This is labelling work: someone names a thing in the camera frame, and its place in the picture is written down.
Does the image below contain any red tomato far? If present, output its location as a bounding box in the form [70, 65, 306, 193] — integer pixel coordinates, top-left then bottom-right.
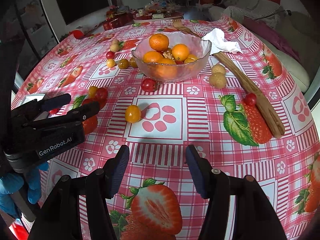
[106, 51, 116, 59]

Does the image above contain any far longan right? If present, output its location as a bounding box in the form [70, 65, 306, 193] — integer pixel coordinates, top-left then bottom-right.
[110, 43, 120, 53]

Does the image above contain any far longan left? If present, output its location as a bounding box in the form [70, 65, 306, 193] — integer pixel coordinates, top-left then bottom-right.
[112, 39, 120, 44]

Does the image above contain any left mandarin orange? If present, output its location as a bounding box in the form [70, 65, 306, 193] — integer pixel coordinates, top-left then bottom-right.
[143, 50, 163, 63]

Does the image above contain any red cherry tomato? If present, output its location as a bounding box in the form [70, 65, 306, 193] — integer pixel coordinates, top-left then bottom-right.
[81, 98, 93, 106]

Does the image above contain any white shallow box tray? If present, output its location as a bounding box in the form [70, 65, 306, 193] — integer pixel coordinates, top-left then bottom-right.
[19, 94, 49, 121]

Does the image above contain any yellow tomato mid pair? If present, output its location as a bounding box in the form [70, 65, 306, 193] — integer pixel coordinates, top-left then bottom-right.
[88, 86, 98, 98]

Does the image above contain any clear glass fruit bowl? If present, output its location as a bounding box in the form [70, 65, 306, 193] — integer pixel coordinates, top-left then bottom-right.
[132, 31, 212, 83]

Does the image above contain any cluttered coffee table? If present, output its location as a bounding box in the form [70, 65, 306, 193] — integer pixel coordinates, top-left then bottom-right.
[133, 2, 184, 24]

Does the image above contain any red tomato near bowl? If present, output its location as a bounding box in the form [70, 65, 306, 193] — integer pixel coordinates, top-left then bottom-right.
[141, 78, 157, 93]

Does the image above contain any front mandarin orange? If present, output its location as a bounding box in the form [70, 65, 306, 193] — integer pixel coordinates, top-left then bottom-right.
[155, 58, 177, 79]

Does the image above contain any red tomato by fork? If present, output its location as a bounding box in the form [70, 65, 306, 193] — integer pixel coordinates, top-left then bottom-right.
[244, 93, 257, 106]

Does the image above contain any brownish tomato far right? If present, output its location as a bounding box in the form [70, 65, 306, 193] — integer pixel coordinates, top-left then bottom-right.
[130, 57, 137, 68]

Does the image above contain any red round object on floor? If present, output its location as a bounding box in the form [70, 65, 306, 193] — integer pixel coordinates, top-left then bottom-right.
[69, 29, 84, 40]

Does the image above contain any pink strawberry tablecloth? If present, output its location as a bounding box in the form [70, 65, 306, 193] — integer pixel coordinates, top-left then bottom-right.
[12, 16, 319, 239]

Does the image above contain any longan near fork back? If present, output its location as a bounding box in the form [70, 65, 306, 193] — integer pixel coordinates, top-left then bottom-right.
[212, 64, 226, 75]

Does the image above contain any top mandarin orange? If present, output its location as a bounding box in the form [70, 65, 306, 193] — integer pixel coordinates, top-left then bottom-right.
[149, 34, 169, 51]

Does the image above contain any mandarin orange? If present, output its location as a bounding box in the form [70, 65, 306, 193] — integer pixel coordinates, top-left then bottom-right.
[149, 34, 169, 51]
[155, 58, 177, 79]
[171, 43, 190, 62]
[143, 50, 163, 63]

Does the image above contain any orange tomato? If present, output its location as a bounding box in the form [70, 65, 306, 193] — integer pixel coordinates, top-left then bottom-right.
[125, 105, 141, 124]

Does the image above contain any white sofa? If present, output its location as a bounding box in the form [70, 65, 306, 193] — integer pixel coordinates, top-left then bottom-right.
[208, 0, 292, 29]

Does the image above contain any brownish tomato far left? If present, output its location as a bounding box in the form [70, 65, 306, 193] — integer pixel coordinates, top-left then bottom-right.
[118, 59, 130, 69]

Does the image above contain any brownish tomato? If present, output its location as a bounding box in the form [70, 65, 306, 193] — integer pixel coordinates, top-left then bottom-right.
[118, 59, 130, 69]
[130, 57, 137, 68]

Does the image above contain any white crumpled tissue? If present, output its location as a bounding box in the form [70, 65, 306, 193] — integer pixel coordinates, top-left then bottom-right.
[201, 28, 243, 55]

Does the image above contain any red tomato mid pair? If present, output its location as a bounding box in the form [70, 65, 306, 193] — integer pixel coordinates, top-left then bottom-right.
[93, 87, 108, 102]

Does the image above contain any small yellow tomato far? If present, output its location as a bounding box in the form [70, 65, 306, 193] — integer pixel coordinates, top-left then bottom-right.
[106, 59, 116, 68]

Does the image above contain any right mandarin orange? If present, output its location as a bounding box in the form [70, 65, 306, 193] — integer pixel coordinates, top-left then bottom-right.
[171, 43, 190, 62]

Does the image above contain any red gift box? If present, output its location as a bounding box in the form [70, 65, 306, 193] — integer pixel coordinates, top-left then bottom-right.
[103, 12, 133, 30]

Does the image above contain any red tomato beside tray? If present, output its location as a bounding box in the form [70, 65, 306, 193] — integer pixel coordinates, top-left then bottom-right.
[49, 108, 60, 115]

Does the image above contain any left hand blue glove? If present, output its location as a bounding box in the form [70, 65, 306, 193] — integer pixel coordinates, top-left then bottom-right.
[1, 162, 49, 218]

